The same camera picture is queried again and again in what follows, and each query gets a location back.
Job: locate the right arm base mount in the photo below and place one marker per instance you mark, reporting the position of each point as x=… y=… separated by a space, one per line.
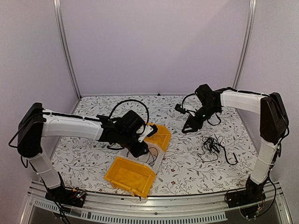
x=249 y=204

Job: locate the near yellow plastic bin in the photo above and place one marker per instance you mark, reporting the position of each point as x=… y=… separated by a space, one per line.
x=130 y=176

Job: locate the right aluminium frame post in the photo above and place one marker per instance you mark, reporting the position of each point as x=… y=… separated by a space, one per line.
x=246 y=42

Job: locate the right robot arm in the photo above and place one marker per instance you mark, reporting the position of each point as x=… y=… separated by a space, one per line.
x=273 y=128

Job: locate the white translucent plastic bin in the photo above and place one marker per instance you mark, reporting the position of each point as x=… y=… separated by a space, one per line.
x=152 y=159

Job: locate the aluminium frame post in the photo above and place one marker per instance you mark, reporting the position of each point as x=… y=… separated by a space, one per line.
x=65 y=47
x=246 y=42

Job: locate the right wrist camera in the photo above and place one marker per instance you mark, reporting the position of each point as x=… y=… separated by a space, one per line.
x=182 y=110

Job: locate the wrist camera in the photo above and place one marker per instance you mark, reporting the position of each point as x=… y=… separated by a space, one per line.
x=148 y=131
x=182 y=110

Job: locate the far yellow plastic bin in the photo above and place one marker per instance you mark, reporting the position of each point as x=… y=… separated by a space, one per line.
x=160 y=138

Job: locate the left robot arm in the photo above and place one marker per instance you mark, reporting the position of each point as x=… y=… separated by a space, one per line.
x=128 y=131

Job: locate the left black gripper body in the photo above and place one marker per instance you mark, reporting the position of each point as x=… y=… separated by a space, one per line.
x=135 y=152

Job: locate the front aluminium rail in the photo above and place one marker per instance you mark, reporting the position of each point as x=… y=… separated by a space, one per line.
x=101 y=208

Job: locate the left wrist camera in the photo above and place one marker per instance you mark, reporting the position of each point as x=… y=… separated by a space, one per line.
x=148 y=131

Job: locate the floral patterned table mat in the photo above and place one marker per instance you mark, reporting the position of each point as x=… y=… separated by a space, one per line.
x=219 y=157

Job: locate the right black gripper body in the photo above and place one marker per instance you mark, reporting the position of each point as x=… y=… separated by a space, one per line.
x=209 y=111

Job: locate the yellow plastic bin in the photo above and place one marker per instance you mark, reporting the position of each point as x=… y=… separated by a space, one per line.
x=160 y=138
x=130 y=176

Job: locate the left aluminium frame post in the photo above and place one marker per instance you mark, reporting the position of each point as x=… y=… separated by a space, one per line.
x=65 y=47

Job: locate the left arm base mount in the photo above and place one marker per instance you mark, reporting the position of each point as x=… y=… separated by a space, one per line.
x=72 y=197

